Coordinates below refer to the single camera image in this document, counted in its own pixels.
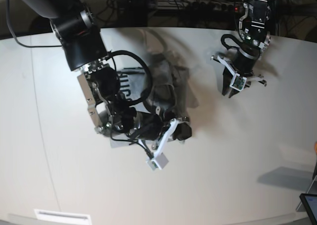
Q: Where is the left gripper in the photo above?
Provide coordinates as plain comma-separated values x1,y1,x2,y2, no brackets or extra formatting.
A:
222,51,260,98

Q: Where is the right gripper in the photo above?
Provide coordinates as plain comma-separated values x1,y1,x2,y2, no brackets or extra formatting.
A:
128,113,192,141

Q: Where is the grey T-shirt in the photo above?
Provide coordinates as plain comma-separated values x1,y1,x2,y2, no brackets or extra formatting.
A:
109,51,195,148

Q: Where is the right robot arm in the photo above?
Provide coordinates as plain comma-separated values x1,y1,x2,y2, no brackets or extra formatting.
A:
22,0,192,144

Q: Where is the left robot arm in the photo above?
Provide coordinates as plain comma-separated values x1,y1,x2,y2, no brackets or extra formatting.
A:
214,0,271,98

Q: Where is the white power strip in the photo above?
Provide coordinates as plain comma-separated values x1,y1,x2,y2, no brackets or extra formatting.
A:
156,0,243,13

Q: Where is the white label on table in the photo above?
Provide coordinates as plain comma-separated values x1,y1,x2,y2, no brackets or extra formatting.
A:
34,209,92,225

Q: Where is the black tablet screen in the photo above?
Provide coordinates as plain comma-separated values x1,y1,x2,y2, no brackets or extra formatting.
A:
300,193,317,225

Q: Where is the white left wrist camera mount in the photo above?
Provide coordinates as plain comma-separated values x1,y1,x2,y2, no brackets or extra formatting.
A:
211,54,268,91

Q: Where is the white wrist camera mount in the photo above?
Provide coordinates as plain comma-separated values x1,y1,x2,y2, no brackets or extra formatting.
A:
211,54,268,91
147,116,190,170

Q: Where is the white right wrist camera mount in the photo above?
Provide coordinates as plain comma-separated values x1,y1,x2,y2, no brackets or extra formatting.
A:
147,116,190,170

